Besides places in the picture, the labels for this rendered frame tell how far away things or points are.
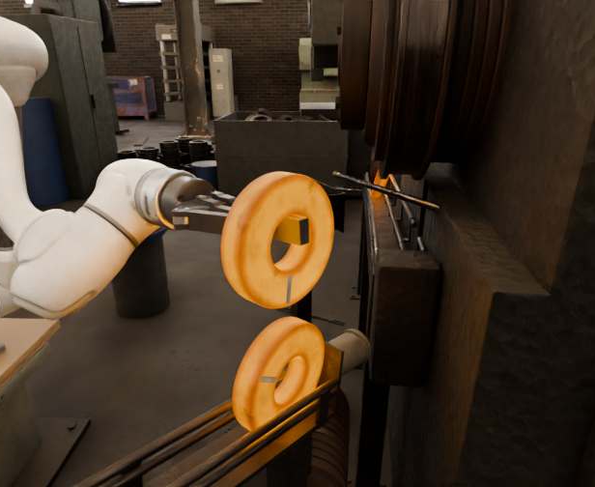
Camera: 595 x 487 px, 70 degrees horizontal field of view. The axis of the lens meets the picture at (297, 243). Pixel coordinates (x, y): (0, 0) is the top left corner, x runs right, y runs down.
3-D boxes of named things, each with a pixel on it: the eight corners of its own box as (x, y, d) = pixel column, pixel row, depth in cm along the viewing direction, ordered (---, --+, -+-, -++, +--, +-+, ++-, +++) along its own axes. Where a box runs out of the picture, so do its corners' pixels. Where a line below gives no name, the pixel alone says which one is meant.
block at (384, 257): (423, 362, 82) (439, 248, 73) (430, 391, 75) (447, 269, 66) (367, 358, 84) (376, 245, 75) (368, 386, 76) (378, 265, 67)
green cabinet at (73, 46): (38, 197, 394) (-5, 14, 337) (83, 180, 458) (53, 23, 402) (86, 199, 388) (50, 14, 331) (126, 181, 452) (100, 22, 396)
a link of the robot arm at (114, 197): (202, 195, 72) (151, 256, 67) (154, 185, 82) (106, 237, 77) (161, 147, 64) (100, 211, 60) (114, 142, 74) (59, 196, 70)
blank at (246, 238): (341, 175, 52) (320, 172, 55) (244, 174, 41) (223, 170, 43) (328, 294, 56) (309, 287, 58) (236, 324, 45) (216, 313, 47)
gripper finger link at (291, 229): (260, 209, 51) (256, 210, 50) (304, 218, 46) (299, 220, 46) (262, 233, 52) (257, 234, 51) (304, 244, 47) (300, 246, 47)
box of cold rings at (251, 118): (342, 189, 419) (345, 105, 389) (345, 216, 342) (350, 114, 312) (239, 187, 425) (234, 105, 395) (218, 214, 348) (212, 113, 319)
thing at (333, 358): (337, 414, 63) (344, 350, 60) (334, 415, 63) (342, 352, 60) (300, 390, 68) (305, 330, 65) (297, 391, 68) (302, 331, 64)
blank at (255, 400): (299, 434, 62) (281, 423, 63) (337, 332, 63) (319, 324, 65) (233, 444, 49) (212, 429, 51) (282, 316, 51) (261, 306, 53)
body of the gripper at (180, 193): (209, 219, 67) (248, 230, 61) (160, 233, 61) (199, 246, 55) (204, 171, 64) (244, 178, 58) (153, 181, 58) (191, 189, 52)
